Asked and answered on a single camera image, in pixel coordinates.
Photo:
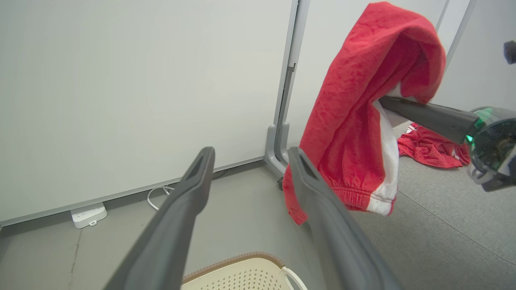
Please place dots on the wide white partition panel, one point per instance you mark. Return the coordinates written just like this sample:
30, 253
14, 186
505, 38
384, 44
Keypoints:
141, 80

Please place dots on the cream perforated laundry basket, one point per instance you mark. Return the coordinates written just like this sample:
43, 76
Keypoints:
242, 276

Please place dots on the red white printed jersey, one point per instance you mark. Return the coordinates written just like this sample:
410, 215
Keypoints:
431, 149

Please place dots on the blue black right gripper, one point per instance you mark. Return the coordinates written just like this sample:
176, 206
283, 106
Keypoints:
496, 149

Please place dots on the grey partition foot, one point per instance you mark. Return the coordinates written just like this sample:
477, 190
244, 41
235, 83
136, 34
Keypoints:
285, 141
270, 153

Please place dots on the red sweatpants with white stripe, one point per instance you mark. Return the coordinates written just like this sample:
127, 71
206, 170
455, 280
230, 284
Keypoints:
354, 100

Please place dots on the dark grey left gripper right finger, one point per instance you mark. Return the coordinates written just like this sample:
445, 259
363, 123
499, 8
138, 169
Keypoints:
334, 237

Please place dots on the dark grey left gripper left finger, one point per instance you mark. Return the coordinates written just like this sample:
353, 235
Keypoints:
173, 225

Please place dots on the white power strip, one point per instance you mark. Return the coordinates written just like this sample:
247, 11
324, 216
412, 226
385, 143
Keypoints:
88, 215

